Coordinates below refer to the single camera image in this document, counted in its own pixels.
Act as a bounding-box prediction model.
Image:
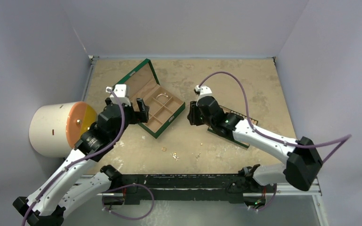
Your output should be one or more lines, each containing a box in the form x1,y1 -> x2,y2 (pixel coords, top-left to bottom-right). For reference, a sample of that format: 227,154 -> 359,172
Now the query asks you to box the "green jewelry box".
117,58 -> 186,138

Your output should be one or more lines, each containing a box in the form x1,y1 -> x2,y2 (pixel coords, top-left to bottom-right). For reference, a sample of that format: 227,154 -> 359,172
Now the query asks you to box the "green jewelry tray insert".
207,105 -> 259,148

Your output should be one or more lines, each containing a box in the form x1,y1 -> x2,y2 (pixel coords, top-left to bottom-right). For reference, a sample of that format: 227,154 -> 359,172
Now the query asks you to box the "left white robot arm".
13,97 -> 149,226

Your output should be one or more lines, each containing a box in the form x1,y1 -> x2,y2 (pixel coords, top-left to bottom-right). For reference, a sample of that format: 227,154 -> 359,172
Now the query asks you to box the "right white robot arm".
187,96 -> 323,192

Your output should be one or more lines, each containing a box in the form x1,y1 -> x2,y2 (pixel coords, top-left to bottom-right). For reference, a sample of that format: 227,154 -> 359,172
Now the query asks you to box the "gold earring cluster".
171,153 -> 180,161

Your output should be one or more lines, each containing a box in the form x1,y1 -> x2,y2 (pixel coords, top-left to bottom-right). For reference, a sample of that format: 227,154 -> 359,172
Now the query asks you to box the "white cylinder orange face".
29,101 -> 97,158

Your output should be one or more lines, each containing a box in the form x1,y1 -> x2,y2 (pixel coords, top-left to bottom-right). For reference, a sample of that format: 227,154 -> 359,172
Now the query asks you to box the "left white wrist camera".
105,84 -> 131,106

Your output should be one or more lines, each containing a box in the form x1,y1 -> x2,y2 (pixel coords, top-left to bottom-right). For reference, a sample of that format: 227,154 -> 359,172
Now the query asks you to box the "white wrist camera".
105,84 -> 131,106
194,85 -> 213,101

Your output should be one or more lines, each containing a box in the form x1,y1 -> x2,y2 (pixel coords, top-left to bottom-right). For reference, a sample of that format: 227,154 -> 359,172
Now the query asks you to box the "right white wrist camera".
194,85 -> 213,101

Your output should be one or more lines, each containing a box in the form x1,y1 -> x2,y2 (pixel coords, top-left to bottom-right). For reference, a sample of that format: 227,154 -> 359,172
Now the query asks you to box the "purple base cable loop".
101,184 -> 155,221

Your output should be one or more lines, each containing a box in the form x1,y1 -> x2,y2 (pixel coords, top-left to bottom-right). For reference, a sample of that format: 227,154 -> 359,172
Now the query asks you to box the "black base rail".
100,165 -> 267,209

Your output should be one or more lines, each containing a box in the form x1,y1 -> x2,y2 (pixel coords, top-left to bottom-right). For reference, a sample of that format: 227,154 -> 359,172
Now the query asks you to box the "aluminium frame rail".
235,173 -> 321,197

